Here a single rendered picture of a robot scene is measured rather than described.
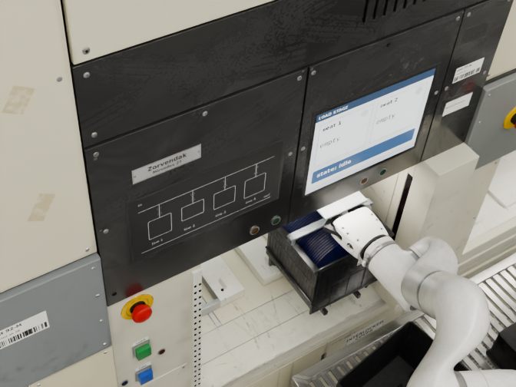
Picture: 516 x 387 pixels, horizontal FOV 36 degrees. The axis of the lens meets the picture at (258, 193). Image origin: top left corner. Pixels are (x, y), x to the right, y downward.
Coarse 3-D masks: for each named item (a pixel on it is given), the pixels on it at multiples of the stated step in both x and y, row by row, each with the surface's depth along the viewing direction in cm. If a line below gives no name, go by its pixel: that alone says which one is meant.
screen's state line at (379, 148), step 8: (400, 136) 162; (408, 136) 164; (376, 144) 159; (384, 144) 161; (392, 144) 163; (360, 152) 158; (368, 152) 159; (376, 152) 161; (344, 160) 156; (352, 160) 158; (360, 160) 160; (328, 168) 155; (336, 168) 157; (344, 168) 158; (320, 176) 155; (328, 176) 157
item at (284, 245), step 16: (336, 208) 182; (320, 224) 188; (384, 224) 192; (272, 240) 198; (288, 240) 186; (272, 256) 202; (288, 256) 193; (304, 256) 184; (352, 256) 186; (288, 272) 196; (304, 272) 188; (320, 272) 182; (336, 272) 187; (352, 272) 192; (368, 272) 197; (304, 288) 192; (320, 288) 188; (336, 288) 193; (352, 288) 198; (320, 304) 194
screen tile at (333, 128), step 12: (336, 120) 146; (348, 120) 148; (360, 120) 150; (324, 132) 146; (336, 132) 148; (360, 132) 153; (336, 144) 151; (348, 144) 153; (360, 144) 156; (324, 156) 151; (336, 156) 154
